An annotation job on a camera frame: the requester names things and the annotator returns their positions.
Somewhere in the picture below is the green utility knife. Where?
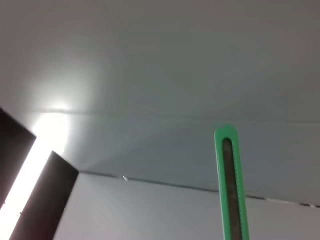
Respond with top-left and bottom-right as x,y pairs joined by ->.
213,124 -> 250,240

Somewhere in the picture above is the dark ceiling light fixture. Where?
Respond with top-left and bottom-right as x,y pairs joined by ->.
0,107 -> 80,240

